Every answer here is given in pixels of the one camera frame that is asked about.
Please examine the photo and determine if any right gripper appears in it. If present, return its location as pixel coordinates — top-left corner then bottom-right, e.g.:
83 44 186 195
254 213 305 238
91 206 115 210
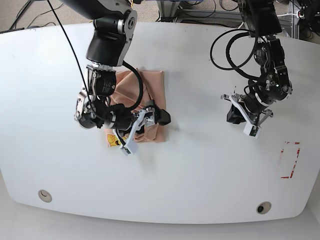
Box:
99 103 171 131

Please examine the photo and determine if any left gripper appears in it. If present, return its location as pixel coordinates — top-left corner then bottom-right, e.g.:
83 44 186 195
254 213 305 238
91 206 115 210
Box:
226 93 272 125

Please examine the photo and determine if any peach t-shirt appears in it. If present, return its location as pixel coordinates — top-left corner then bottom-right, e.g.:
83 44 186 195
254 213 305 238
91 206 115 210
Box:
103 69 167 148

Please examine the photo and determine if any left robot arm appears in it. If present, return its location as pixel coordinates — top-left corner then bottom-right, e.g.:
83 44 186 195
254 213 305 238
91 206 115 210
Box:
226 0 293 123

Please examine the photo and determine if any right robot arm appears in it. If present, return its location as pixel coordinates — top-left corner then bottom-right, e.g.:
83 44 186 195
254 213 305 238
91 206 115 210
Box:
63 0 171 133

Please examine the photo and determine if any red tape rectangle marking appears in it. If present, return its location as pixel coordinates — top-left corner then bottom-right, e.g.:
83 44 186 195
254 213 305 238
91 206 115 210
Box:
277 141 301 179

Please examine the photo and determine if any right table grommet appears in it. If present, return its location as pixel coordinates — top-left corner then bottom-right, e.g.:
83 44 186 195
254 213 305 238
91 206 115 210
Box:
256 201 272 215

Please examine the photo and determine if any table grommet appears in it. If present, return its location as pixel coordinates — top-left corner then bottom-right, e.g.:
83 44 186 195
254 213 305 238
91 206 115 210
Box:
256 201 272 215
38 189 52 203

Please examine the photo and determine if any left table grommet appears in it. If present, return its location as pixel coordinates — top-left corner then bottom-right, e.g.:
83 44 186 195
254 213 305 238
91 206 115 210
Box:
38 189 52 203

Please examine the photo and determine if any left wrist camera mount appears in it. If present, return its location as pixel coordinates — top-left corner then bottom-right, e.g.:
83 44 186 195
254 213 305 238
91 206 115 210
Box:
220 93 274 139

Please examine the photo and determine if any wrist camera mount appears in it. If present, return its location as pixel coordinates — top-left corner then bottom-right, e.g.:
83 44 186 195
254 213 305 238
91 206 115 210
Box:
220 93 274 139
112 107 156 156

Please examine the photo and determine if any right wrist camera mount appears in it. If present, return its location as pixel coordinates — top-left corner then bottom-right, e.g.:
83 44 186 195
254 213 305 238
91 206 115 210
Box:
112 107 156 156

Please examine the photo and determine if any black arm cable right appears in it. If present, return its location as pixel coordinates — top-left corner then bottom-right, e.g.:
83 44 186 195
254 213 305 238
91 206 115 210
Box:
46 0 145 118

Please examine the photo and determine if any aluminium frame stand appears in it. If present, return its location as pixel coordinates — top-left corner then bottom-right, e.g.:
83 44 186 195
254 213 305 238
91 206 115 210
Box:
156 0 182 23

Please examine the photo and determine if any white cable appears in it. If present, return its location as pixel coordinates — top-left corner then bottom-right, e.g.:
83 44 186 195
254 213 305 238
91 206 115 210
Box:
238 11 301 29

